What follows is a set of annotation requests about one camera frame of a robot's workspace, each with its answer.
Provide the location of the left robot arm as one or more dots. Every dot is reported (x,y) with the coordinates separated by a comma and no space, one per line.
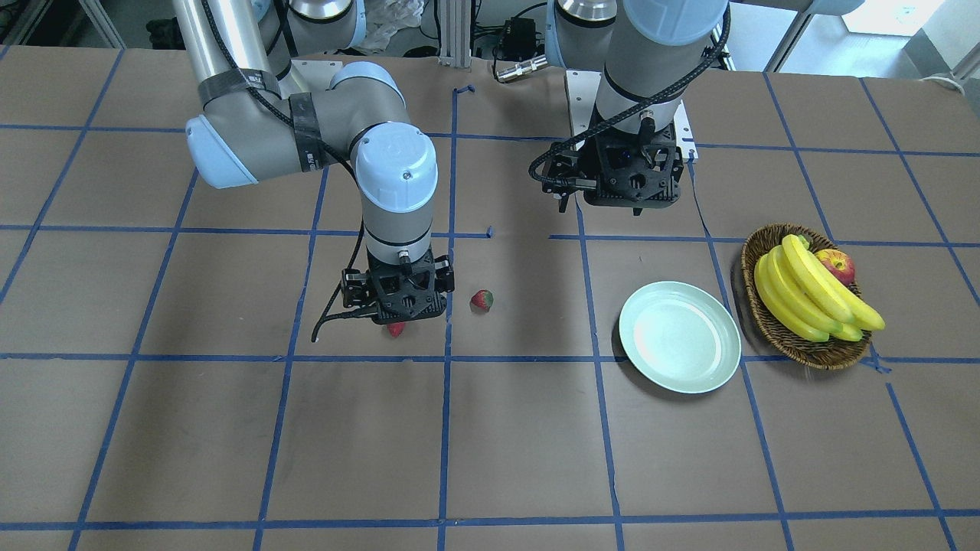
(646,54)

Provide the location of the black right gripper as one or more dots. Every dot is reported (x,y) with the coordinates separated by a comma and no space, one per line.
(353,288)

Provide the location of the red yellow apple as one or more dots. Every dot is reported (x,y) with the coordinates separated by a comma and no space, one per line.
(838,263)

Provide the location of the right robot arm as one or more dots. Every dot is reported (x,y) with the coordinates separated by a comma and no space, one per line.
(261,121)

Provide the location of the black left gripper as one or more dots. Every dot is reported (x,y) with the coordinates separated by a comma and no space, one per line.
(560,170)

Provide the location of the light green plate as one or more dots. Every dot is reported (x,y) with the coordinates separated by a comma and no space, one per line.
(679,337)

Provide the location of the red strawberry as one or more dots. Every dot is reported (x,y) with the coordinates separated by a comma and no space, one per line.
(482,300)
(395,329)

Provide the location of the woven wicker basket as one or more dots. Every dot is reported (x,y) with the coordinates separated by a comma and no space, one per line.
(830,355)

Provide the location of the aluminium frame post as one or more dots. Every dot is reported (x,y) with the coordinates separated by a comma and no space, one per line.
(455,31)

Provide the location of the yellow banana bunch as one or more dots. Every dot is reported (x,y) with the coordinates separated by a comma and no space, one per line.
(807,299)

